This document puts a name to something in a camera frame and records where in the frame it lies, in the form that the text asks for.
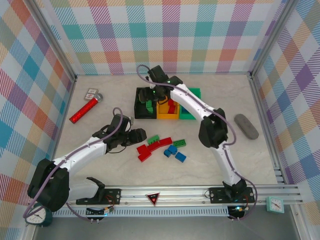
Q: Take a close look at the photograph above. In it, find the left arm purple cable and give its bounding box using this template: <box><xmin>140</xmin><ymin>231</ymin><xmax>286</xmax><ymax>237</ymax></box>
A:
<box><xmin>23</xmin><ymin>107</ymin><xmax>125</xmax><ymax>223</ymax></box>

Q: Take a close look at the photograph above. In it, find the green plastic bin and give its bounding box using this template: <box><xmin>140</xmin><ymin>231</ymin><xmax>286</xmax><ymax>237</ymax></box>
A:
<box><xmin>178</xmin><ymin>87</ymin><xmax>203</xmax><ymax>121</ymax></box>

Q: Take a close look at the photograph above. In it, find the dark green alarm clock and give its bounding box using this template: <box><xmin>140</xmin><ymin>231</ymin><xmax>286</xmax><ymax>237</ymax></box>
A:
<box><xmin>24</xmin><ymin>203</ymin><xmax>54</xmax><ymax>228</ymax></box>

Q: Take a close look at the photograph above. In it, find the aluminium side frame bar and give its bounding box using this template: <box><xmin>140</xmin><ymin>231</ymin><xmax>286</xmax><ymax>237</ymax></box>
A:
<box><xmin>44</xmin><ymin>77</ymin><xmax>77</xmax><ymax>188</ymax></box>
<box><xmin>249</xmin><ymin>74</ymin><xmax>286</xmax><ymax>185</ymax></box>

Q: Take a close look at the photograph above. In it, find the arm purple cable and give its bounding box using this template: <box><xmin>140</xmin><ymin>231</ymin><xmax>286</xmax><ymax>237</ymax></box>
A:
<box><xmin>136</xmin><ymin>64</ymin><xmax>258</xmax><ymax>222</ymax></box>
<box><xmin>23</xmin><ymin>107</ymin><xmax>125</xmax><ymax>223</ymax></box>

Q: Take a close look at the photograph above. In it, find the white slotted cable duct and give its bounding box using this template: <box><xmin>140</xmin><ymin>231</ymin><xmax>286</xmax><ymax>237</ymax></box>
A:
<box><xmin>51</xmin><ymin>208</ymin><xmax>230</xmax><ymax>218</ymax></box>

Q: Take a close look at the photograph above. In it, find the orange plastic bin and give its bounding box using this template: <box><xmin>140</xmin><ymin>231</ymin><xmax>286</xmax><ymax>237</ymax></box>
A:
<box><xmin>156</xmin><ymin>96</ymin><xmax>181</xmax><ymax>120</ymax></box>

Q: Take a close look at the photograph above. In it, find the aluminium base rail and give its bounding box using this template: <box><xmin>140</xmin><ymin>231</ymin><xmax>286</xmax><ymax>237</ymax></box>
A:
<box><xmin>29</xmin><ymin>184</ymin><xmax>303</xmax><ymax>209</ymax></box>

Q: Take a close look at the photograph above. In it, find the grey oval stone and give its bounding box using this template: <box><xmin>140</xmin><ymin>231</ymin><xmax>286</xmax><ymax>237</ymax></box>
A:
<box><xmin>233</xmin><ymin>113</ymin><xmax>260</xmax><ymax>140</ymax></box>

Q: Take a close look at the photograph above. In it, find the mint square clock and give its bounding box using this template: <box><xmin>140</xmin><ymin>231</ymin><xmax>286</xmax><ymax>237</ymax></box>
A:
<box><xmin>265</xmin><ymin>196</ymin><xmax>285</xmax><ymax>214</ymax></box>

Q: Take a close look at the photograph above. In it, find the aluminium frame post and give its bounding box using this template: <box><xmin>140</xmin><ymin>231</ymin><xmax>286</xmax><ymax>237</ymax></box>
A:
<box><xmin>249</xmin><ymin>0</ymin><xmax>298</xmax><ymax>77</ymax></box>
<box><xmin>29</xmin><ymin>0</ymin><xmax>78</xmax><ymax>82</ymax></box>

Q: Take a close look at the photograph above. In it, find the black plastic bin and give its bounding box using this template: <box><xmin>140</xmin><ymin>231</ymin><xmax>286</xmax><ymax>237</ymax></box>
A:
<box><xmin>134</xmin><ymin>86</ymin><xmax>159</xmax><ymax>120</ymax></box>

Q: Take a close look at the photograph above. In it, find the red black triangle emblem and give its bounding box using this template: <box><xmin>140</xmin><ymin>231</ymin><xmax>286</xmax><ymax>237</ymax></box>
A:
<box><xmin>145</xmin><ymin>191</ymin><xmax>161</xmax><ymax>207</ymax></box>

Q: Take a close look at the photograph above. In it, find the red glitter toy microphone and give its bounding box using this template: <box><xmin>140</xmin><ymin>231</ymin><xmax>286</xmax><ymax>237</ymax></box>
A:
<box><xmin>69</xmin><ymin>92</ymin><xmax>104</xmax><ymax>125</ymax></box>

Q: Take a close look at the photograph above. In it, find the small framed card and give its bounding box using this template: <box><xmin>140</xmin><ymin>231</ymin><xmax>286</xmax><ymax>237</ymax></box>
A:
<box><xmin>83</xmin><ymin>87</ymin><xmax>99</xmax><ymax>102</ymax></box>

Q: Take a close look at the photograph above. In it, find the long red lego brick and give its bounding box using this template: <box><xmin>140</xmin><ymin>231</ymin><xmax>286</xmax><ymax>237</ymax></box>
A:
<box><xmin>156</xmin><ymin>136</ymin><xmax>173</xmax><ymax>148</ymax></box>

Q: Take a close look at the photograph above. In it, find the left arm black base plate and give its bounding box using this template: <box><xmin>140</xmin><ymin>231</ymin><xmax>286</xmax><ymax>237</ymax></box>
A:
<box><xmin>75</xmin><ymin>187</ymin><xmax>122</xmax><ymax>206</ymax></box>

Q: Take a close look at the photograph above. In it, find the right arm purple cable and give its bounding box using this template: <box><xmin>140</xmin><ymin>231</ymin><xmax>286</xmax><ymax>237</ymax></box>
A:
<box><xmin>136</xmin><ymin>64</ymin><xmax>258</xmax><ymax>222</ymax></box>

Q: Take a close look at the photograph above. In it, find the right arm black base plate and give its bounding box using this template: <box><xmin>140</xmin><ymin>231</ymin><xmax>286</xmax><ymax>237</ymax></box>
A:
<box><xmin>208</xmin><ymin>186</ymin><xmax>256</xmax><ymax>204</ymax></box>

